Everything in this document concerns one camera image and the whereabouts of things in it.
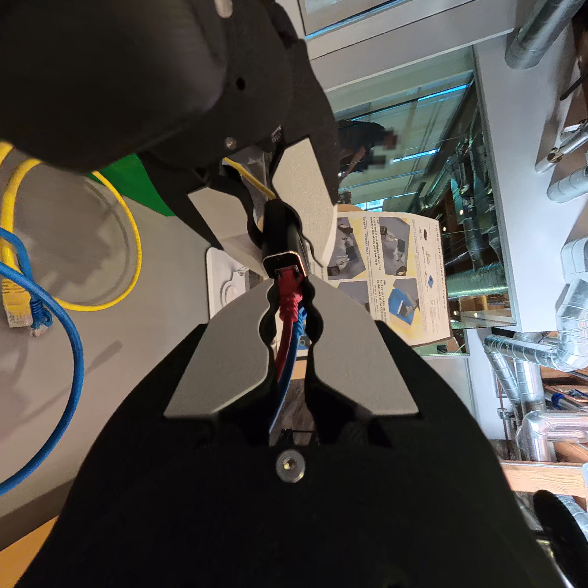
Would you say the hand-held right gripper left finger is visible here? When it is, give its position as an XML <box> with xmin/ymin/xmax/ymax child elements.
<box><xmin>164</xmin><ymin>278</ymin><xmax>281</xmax><ymax>446</ymax></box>

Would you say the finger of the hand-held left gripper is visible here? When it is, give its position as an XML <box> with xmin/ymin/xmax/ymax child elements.
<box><xmin>187</xmin><ymin>177</ymin><xmax>268</xmax><ymax>276</ymax></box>
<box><xmin>270</xmin><ymin>136</ymin><xmax>340</xmax><ymax>272</ymax></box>

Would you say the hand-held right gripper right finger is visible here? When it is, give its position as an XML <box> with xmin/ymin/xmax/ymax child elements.
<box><xmin>301</xmin><ymin>274</ymin><xmax>420</xmax><ymax>446</ymax></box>

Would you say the black ethernet port adapter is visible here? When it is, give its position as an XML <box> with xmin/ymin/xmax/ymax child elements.
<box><xmin>261</xmin><ymin>199</ymin><xmax>309</xmax><ymax>279</ymax></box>

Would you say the blue ethernet cable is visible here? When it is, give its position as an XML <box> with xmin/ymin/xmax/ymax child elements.
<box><xmin>0</xmin><ymin>226</ymin><xmax>309</xmax><ymax>498</ymax></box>

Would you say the green plastic bin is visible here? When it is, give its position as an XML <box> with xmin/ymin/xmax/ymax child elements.
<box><xmin>98</xmin><ymin>153</ymin><xmax>178</xmax><ymax>217</ymax></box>

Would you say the red ethernet cable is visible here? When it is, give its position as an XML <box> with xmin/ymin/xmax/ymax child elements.
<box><xmin>274</xmin><ymin>266</ymin><xmax>307</xmax><ymax>383</ymax></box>

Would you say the yellow ethernet cable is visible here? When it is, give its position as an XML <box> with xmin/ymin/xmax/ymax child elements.
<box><xmin>0</xmin><ymin>141</ymin><xmax>277</xmax><ymax>329</ymax></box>

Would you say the white stand base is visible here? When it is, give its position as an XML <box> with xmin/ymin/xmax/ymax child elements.
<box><xmin>205</xmin><ymin>245</ymin><xmax>273</xmax><ymax>321</ymax></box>

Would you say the printed instruction sheet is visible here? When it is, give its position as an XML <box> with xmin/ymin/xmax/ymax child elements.
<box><xmin>316</xmin><ymin>209</ymin><xmax>454</xmax><ymax>348</ymax></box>

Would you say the window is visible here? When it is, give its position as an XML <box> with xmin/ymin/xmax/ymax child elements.
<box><xmin>298</xmin><ymin>0</ymin><xmax>405</xmax><ymax>28</ymax></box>

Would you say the corrugated silver duct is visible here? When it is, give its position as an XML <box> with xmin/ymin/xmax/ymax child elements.
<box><xmin>482</xmin><ymin>333</ymin><xmax>588</xmax><ymax>374</ymax></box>

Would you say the large smooth silver duct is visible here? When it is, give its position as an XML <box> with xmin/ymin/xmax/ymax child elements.
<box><xmin>504</xmin><ymin>0</ymin><xmax>577</xmax><ymax>70</ymax></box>

